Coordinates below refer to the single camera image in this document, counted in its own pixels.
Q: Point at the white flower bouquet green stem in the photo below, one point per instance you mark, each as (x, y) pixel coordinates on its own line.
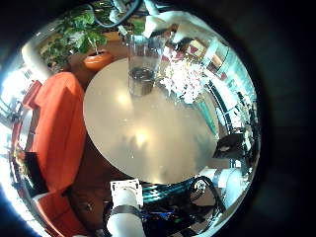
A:
(184, 79)

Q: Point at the clear glass vase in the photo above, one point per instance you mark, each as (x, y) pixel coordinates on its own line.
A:
(141, 82)

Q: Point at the green plant in orange pot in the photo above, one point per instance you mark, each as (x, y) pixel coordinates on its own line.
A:
(97, 61)

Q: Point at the orange sofa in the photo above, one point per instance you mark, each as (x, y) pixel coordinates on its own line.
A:
(59, 131)

